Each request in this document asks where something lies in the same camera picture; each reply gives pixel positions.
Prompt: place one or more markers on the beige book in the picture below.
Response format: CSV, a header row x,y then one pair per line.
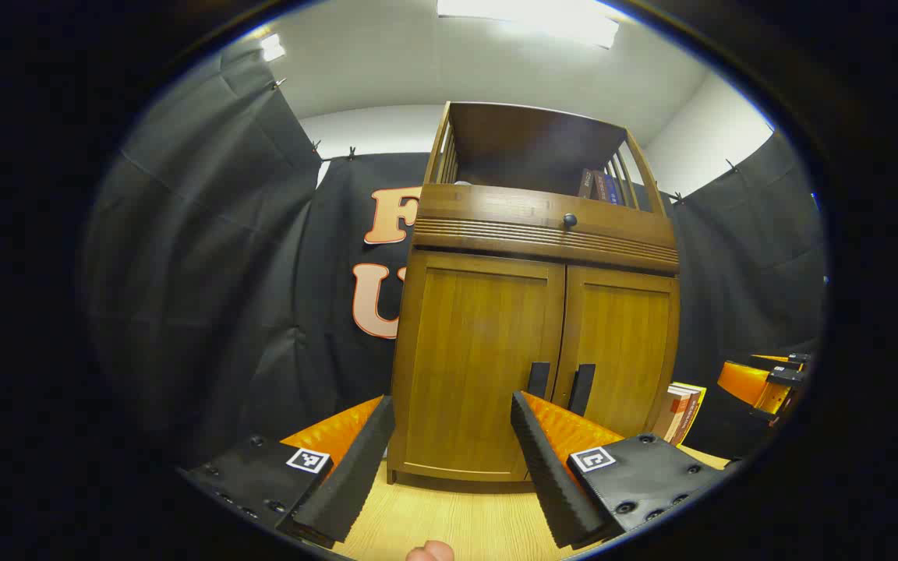
x,y
669,413

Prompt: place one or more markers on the small ceiling light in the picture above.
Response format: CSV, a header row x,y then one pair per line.
x,y
272,47

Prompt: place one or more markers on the large ceiling light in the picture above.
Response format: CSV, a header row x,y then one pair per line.
x,y
527,19

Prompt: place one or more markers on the wooden shoe cabinet door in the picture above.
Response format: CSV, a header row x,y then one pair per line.
x,y
620,343
472,366

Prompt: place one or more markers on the blue book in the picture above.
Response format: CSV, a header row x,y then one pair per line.
x,y
614,189

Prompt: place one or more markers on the brown spine book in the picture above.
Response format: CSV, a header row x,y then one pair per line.
x,y
691,417

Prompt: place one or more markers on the yellow book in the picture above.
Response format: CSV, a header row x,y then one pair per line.
x,y
701,401

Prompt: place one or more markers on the wooden double-door shoe cabinet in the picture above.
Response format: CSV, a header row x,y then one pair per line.
x,y
511,140

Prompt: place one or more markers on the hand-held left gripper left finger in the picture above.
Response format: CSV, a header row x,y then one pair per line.
x,y
355,475

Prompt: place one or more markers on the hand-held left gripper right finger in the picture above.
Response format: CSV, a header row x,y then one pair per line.
x,y
546,475

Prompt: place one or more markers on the black round drawer knob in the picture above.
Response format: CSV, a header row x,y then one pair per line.
x,y
570,220

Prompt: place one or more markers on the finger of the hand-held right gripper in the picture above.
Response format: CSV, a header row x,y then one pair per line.
x,y
745,382

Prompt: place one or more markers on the dark brown book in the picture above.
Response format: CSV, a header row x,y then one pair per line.
x,y
585,185

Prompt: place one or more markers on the wooden cabinet drawer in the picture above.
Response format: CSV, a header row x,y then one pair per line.
x,y
496,206

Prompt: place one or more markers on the black backdrop cloth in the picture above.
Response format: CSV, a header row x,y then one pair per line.
x,y
207,273

